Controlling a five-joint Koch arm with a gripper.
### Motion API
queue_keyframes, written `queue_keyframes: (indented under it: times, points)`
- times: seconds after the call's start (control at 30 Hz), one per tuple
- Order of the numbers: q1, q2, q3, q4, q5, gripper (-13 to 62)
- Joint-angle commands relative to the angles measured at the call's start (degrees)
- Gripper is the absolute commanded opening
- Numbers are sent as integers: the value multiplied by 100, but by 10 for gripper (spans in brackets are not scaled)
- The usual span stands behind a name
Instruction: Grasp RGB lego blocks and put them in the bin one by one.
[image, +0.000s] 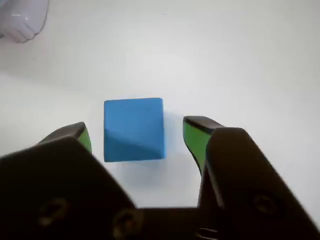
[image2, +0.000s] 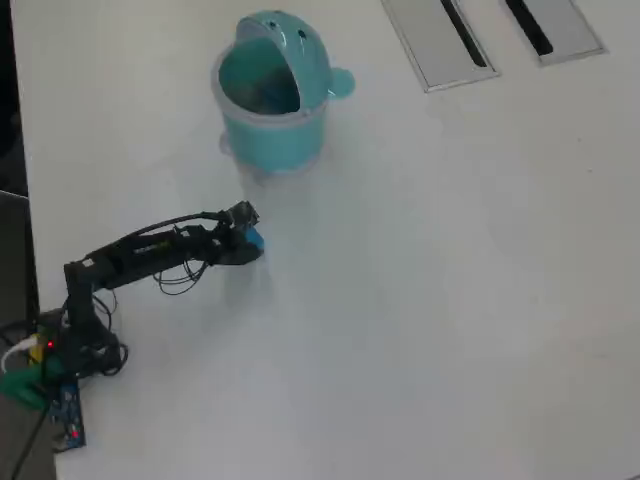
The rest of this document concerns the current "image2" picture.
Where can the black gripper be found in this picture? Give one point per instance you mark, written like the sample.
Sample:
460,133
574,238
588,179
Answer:
225,245

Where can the blue lego block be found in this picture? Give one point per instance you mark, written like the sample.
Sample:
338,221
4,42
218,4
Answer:
256,239

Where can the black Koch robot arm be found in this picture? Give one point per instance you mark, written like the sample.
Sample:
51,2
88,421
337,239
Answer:
135,250

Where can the teal whale-shaped bin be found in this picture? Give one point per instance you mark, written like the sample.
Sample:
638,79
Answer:
272,142

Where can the dark grey flat panel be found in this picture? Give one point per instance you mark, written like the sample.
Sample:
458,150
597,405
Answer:
15,250

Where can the yellow connector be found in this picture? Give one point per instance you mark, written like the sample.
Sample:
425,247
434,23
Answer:
35,353

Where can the blue circuit board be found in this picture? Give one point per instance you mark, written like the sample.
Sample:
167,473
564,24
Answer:
70,410

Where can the green table clamp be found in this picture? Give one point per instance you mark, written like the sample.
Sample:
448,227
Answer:
20,385

